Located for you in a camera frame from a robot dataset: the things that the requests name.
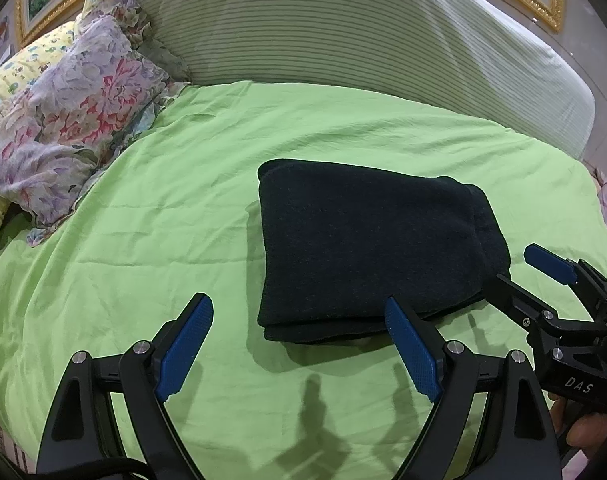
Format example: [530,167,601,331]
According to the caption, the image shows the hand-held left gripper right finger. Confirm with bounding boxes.
[385,296,561,480]

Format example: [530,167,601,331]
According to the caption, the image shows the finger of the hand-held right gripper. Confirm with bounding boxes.
[485,272,607,357]
[526,243,607,327]

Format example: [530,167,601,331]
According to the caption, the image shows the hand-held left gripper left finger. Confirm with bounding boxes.
[36,292,214,480]

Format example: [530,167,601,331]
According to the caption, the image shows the dark navy pants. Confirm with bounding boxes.
[256,158,511,346]

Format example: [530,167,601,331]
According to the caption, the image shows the person's right hand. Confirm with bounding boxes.
[551,396,607,461]

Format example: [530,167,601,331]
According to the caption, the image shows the green bed sheet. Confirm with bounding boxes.
[0,80,607,480]

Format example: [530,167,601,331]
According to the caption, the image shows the floral pillow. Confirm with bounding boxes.
[0,0,191,248]

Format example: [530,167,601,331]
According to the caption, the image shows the striped white padded headboard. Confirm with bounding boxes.
[116,0,597,161]

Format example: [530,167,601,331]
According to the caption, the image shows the yellow printed pillow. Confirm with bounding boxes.
[0,0,119,266]

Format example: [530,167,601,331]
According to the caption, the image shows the black cable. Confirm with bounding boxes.
[78,455,156,480]

